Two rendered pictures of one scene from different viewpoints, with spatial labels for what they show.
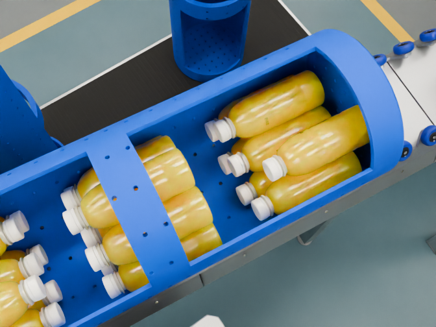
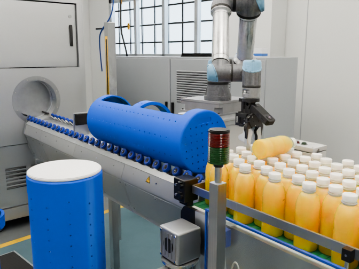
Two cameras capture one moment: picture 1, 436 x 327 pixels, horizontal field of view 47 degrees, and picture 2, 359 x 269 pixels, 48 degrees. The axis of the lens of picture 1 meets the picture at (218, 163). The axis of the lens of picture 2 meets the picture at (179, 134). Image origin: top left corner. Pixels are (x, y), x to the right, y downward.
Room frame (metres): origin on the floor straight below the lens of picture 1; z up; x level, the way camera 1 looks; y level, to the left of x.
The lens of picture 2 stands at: (0.26, 2.20, 1.47)
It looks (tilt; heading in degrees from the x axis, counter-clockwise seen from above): 11 degrees down; 265
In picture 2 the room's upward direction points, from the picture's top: straight up
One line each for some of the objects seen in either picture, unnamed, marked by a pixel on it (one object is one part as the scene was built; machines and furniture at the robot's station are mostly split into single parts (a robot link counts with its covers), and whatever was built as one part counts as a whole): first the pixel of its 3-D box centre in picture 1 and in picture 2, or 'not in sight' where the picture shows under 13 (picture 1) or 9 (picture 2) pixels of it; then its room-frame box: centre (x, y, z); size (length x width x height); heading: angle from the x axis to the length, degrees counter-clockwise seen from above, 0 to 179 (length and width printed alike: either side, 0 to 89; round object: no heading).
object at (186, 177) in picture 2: not in sight; (186, 189); (0.09, 0.70, 0.95); 0.10 x 0.07 x 0.10; 33
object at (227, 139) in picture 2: not in sight; (218, 139); (0.04, 1.07, 1.23); 0.06 x 0.06 x 0.04
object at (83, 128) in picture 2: not in sight; (81, 124); (0.67, -0.56, 1.00); 0.10 x 0.04 x 0.15; 33
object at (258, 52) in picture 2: not in sight; (251, 52); (-0.70, -1.29, 1.48); 0.24 x 0.12 x 0.08; 138
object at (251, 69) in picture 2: not in sight; (251, 73); (-0.19, 0.59, 1.39); 0.09 x 0.08 x 0.11; 79
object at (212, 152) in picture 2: not in sight; (218, 154); (0.04, 1.07, 1.18); 0.06 x 0.06 x 0.05
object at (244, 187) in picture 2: not in sight; (244, 195); (-0.09, 0.90, 0.99); 0.07 x 0.07 x 0.19
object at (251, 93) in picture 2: not in sight; (250, 93); (-0.19, 0.59, 1.31); 0.08 x 0.08 x 0.05
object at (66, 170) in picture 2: not in sight; (64, 169); (0.56, 0.66, 1.03); 0.28 x 0.28 x 0.01
